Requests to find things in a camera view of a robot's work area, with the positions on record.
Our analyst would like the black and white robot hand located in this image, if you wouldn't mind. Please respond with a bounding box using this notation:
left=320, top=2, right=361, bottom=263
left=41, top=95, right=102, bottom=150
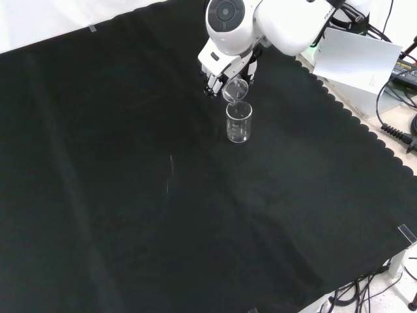
left=197, top=40, right=262, bottom=98

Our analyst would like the clear glass beaker with spout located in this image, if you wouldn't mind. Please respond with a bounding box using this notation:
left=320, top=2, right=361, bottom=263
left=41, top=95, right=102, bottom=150
left=222, top=77, right=250, bottom=106

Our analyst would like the clear graduated glass beaker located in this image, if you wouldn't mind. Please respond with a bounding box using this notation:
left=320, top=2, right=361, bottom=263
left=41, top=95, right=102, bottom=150
left=225, top=100, right=253, bottom=145

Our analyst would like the black scalloped bench cloth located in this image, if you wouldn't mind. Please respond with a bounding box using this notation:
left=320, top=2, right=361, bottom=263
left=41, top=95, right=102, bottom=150
left=0, top=0, right=417, bottom=313

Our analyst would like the black power adapter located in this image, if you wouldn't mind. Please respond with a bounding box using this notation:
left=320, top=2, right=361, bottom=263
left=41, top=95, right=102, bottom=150
left=390, top=57, right=417, bottom=86

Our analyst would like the black tripod leg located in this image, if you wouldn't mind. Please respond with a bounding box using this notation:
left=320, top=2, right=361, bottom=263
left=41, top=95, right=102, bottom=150
left=397, top=34, right=417, bottom=60

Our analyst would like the white bench leg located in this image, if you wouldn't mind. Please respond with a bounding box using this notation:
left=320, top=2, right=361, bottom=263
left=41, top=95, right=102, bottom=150
left=386, top=250, right=405, bottom=278

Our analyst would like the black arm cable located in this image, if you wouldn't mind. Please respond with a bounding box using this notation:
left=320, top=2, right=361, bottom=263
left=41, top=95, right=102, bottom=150
left=328, top=0, right=394, bottom=44

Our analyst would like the black coiled cable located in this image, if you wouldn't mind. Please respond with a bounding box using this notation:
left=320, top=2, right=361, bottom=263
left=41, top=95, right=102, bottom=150
left=374, top=67, right=417, bottom=154

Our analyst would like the black cable bundle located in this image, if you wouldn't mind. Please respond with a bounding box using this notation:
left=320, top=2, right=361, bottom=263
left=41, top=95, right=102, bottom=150
left=325, top=257, right=417, bottom=313

